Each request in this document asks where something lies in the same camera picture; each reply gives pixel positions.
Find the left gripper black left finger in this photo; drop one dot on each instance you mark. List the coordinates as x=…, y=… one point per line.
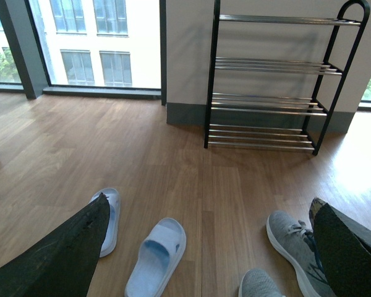
x=63, y=262

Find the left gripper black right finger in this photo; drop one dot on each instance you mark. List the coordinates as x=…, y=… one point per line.
x=344, y=246

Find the grey knit sneaker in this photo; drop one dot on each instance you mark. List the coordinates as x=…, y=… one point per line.
x=256, y=282
x=295, y=242

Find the light blue slipper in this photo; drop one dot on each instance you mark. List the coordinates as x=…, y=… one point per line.
x=159, y=255
x=114, y=200

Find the black metal shoe rack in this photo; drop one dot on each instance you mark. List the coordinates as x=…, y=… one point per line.
x=277, y=122

